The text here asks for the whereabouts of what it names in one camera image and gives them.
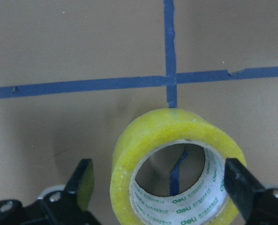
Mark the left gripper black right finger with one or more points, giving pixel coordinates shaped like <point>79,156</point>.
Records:
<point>258,204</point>

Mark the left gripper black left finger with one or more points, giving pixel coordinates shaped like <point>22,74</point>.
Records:
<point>57,205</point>

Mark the yellow tape roll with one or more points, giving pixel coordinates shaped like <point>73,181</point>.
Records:
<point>205,203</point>

